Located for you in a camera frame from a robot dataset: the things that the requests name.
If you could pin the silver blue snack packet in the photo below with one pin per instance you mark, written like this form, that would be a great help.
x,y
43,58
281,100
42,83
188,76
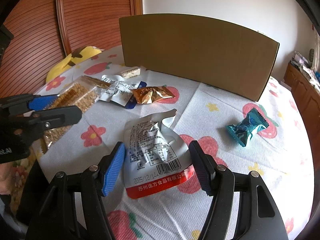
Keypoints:
x,y
117,91

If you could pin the pile of folded clothes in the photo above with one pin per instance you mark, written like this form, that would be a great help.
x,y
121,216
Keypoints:
x,y
303,65

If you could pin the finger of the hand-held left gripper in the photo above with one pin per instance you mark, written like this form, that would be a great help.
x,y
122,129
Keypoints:
x,y
41,102
60,117

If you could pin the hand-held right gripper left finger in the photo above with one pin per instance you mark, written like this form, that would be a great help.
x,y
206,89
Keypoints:
x,y
113,170

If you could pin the white wall switch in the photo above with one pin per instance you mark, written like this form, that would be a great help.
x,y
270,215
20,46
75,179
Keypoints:
x,y
262,33

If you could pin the yellow plush toy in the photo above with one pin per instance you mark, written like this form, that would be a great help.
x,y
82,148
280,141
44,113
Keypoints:
x,y
62,65

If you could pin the gold brown snack packet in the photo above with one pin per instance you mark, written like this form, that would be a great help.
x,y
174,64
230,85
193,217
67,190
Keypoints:
x,y
150,95

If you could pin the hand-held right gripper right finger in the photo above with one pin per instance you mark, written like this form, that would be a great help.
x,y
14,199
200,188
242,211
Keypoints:
x,y
201,172

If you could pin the wooden slatted wardrobe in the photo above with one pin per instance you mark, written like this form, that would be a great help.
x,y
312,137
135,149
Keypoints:
x,y
95,17

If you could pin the brown cardboard box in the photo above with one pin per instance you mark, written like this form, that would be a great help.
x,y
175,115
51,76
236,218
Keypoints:
x,y
195,55

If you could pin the silver packet red base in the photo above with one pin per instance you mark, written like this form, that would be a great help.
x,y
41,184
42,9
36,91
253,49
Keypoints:
x,y
150,150

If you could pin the strawberry printed tablecloth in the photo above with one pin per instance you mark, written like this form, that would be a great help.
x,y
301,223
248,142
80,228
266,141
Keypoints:
x,y
212,110

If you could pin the teal candy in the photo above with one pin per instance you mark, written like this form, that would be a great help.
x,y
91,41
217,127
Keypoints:
x,y
246,127

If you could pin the white candy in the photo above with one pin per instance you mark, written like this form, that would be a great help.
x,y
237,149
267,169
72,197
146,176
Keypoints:
x,y
130,72

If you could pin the small grey fan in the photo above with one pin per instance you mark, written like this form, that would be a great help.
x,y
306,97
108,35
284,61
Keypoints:
x,y
312,55

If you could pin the clear brittle bar packet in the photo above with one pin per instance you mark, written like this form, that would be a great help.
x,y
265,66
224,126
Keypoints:
x,y
80,96

